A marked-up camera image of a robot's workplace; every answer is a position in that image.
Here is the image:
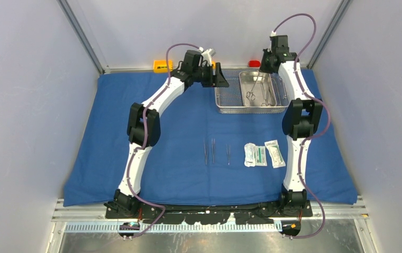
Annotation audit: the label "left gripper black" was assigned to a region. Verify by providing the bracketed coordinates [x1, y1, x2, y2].
[193, 63, 229, 88]

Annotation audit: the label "blunt steel tweezers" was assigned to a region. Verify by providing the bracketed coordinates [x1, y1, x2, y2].
[211, 138, 215, 164]

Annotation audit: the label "pointed steel tweezers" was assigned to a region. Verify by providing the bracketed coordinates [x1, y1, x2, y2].
[225, 144, 231, 165]

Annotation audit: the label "white gauze roll packet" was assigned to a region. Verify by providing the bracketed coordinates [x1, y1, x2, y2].
[244, 143, 256, 167]

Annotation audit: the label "steel forceps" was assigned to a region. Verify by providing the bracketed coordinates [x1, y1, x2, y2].
[203, 140, 209, 165]

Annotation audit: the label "green white sterile packet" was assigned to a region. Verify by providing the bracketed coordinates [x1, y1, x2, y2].
[254, 146, 267, 167]

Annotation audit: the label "steel hemostat ring handles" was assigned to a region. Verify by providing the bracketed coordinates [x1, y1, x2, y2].
[245, 71, 260, 101]

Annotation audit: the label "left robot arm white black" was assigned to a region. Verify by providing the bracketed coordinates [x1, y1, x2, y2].
[107, 47, 229, 218]

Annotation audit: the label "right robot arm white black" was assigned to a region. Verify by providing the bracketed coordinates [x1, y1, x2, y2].
[260, 32, 323, 216]

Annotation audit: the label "red toy block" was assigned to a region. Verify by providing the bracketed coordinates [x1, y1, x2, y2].
[248, 60, 261, 67]

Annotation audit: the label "yellow toy block large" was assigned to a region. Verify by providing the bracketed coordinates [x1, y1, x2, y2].
[153, 60, 173, 73]

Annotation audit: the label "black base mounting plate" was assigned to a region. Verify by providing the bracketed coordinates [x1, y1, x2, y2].
[104, 201, 313, 225]

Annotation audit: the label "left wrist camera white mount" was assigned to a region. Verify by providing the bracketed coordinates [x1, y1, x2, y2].
[198, 47, 216, 66]

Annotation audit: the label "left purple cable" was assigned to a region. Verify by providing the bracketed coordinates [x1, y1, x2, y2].
[125, 43, 204, 239]

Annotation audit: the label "aluminium frame rail right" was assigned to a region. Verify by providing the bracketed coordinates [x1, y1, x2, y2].
[307, 0, 353, 69]

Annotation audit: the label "aluminium frame post left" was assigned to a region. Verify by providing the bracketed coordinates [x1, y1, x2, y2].
[57, 0, 106, 75]

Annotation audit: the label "aluminium front rail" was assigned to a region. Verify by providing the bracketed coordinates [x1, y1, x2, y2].
[52, 197, 370, 233]

